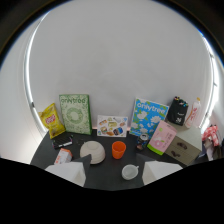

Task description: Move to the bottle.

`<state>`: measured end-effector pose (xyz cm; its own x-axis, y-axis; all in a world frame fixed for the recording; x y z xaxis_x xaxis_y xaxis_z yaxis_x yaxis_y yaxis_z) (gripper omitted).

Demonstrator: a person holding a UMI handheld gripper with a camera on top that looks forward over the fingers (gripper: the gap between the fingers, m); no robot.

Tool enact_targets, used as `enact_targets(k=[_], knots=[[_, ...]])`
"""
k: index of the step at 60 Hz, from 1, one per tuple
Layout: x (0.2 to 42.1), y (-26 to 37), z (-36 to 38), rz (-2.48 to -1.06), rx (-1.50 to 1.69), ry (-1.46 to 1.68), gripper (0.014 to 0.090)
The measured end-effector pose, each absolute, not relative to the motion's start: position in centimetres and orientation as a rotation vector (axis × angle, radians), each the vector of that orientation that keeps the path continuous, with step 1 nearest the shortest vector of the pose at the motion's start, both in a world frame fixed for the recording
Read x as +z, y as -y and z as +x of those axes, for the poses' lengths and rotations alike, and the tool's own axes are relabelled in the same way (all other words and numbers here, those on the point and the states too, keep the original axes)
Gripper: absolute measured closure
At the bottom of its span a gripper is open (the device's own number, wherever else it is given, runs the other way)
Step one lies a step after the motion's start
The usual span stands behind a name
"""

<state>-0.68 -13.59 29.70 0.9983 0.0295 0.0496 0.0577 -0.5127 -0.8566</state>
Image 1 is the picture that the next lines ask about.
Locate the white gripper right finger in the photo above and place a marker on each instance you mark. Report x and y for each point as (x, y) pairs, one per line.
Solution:
(156, 170)

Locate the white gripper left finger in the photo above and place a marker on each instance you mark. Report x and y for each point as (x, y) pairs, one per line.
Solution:
(70, 171)

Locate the clear bottle with red label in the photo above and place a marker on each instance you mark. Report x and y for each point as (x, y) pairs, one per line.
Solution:
(193, 112)

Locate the small orange white box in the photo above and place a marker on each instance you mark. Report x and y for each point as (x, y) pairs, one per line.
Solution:
(63, 156)

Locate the white ceramic mug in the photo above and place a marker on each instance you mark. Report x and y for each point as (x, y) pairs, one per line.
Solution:
(129, 171)

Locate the white upturned bowl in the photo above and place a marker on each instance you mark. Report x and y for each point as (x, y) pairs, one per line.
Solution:
(92, 151)

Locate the small dark can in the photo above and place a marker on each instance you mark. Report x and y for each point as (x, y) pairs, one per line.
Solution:
(142, 141)

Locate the pink box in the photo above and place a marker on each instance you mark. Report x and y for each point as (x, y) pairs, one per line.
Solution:
(162, 137)

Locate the beige drawer cabinet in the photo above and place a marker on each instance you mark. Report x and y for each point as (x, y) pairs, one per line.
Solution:
(184, 145)

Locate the orange plastic cup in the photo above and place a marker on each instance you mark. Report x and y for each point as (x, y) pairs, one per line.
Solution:
(118, 149)

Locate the blue onlytree tissue pack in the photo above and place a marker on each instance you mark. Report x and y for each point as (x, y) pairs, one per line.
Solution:
(148, 116)

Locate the yellow chip bag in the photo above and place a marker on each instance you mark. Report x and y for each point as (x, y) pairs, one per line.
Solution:
(52, 120)

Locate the green onlytree tissue pack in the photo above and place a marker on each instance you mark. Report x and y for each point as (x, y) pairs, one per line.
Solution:
(75, 114)

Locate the white picture card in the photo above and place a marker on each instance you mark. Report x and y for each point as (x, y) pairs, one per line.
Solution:
(112, 126)

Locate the black pen bag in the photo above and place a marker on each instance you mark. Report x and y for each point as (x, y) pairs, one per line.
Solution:
(177, 111)

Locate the red patterned cloth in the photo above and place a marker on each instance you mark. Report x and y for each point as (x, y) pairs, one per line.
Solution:
(211, 134)

